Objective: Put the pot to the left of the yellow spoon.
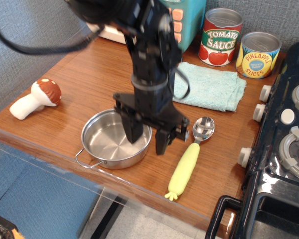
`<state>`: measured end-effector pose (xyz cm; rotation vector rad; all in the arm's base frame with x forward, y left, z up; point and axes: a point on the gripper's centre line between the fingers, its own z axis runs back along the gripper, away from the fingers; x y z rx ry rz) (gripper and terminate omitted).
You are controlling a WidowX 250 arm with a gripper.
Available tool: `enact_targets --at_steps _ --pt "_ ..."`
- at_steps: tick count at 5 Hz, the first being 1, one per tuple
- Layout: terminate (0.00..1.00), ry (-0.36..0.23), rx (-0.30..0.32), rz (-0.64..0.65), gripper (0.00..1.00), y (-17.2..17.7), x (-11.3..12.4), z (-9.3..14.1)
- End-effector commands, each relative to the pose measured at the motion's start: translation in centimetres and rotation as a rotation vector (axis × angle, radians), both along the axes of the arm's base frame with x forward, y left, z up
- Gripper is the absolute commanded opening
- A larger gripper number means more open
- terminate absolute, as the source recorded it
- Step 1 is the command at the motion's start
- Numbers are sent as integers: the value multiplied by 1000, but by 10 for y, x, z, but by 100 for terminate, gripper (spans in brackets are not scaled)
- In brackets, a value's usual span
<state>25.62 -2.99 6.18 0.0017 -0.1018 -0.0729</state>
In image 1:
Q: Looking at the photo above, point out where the orange object at corner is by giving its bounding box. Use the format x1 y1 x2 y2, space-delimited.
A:
0 216 24 239

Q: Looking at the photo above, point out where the yellow handled spoon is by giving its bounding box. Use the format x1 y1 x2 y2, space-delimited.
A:
164 117 215 201

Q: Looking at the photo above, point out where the light blue cloth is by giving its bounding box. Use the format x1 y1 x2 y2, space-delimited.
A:
173 62 247 112

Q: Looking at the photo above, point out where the black braided cable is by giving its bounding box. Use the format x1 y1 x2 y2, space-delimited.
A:
0 9 105 56

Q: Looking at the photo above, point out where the black toy stove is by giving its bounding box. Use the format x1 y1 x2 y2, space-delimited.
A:
205 42 299 239

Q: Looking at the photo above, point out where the pineapple slices can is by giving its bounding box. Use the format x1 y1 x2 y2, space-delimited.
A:
236 32 282 79

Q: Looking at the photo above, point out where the plush mushroom toy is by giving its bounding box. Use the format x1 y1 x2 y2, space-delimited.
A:
9 78 62 120

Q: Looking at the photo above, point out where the stainless steel pot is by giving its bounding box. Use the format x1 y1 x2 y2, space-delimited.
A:
75 109 152 169

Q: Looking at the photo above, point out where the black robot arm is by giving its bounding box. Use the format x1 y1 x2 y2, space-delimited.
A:
68 0 189 155

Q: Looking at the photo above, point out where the tomato sauce can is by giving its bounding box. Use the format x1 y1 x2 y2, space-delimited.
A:
199 8 243 66

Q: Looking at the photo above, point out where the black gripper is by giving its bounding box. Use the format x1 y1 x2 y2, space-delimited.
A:
113 79 189 155

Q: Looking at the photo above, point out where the toy microwave oven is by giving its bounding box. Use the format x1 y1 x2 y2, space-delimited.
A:
83 0 206 58

